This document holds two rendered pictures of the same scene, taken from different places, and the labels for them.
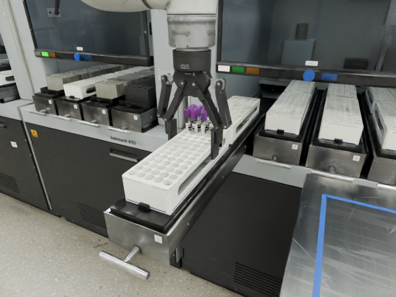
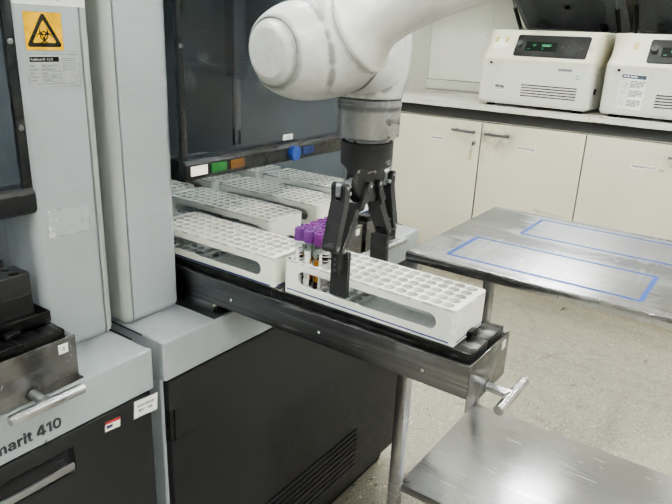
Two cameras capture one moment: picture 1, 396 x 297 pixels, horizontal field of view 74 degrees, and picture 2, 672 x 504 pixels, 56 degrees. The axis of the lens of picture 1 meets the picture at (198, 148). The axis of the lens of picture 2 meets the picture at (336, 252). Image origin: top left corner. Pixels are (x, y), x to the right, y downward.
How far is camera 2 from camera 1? 1.01 m
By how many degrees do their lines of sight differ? 74
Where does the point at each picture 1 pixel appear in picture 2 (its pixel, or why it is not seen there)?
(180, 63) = (386, 158)
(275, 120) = (280, 225)
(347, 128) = not seen: hidden behind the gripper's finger
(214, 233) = (236, 480)
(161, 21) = (51, 98)
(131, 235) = (486, 370)
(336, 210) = (471, 255)
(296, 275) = (551, 284)
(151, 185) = (477, 296)
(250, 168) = not seen: hidden behind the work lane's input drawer
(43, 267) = not seen: outside the picture
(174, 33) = (388, 123)
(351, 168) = (356, 246)
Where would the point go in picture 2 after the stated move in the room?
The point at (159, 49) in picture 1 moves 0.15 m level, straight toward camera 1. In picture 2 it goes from (48, 163) to (157, 168)
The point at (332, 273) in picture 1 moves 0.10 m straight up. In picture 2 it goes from (545, 274) to (554, 219)
